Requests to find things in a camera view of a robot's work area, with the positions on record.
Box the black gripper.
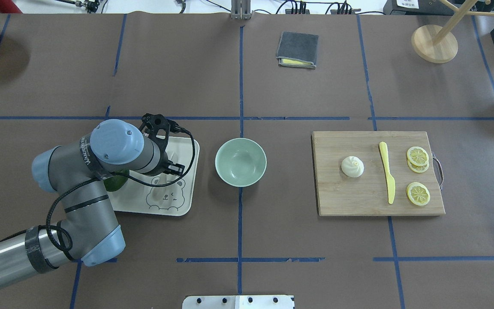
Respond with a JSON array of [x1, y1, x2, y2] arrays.
[[160, 152, 185, 176]]

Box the white steamed bun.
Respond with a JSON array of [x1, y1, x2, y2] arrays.
[[341, 156, 364, 178]]

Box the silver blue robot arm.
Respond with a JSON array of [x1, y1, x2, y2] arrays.
[[0, 114, 173, 289]]

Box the green ceramic bowl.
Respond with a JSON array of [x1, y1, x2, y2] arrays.
[[214, 138, 267, 188]]

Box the cream bear tray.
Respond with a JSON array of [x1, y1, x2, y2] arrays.
[[108, 136, 200, 216]]

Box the green lime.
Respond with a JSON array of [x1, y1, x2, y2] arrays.
[[103, 176, 129, 192]]

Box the bamboo cutting board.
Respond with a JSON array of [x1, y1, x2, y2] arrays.
[[312, 131, 445, 216]]

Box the grey yellow folded cloth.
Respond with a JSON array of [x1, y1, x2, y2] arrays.
[[276, 31, 319, 69]]

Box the yellow plastic knife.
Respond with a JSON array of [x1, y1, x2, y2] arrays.
[[379, 141, 396, 205]]

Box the red bottle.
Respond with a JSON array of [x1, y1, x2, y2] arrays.
[[0, 0, 22, 14]]

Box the upper lemon slice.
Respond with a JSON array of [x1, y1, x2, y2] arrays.
[[406, 146, 430, 167]]

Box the lemon slice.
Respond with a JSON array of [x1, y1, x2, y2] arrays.
[[407, 161, 429, 173], [406, 182, 431, 206], [406, 146, 430, 167]]

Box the middle lemon slice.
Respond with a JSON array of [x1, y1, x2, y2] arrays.
[[407, 161, 429, 173]]

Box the lower lemon slice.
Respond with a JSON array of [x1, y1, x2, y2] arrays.
[[406, 182, 431, 206]]

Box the wooden mug tree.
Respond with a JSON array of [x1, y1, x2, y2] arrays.
[[410, 0, 494, 64]]

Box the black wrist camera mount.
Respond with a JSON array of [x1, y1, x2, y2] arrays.
[[139, 113, 191, 152]]

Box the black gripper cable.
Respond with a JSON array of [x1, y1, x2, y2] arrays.
[[45, 122, 196, 261]]

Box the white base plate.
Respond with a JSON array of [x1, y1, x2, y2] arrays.
[[182, 294, 295, 309]]

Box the aluminium frame post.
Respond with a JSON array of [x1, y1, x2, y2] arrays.
[[231, 0, 252, 20]]

